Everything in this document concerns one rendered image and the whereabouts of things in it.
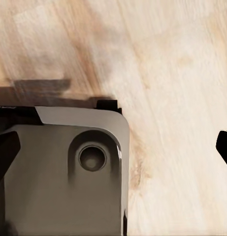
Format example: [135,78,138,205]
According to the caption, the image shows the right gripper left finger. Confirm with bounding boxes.
[0,131,21,182]

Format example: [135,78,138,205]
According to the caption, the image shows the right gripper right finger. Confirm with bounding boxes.
[216,131,227,163]

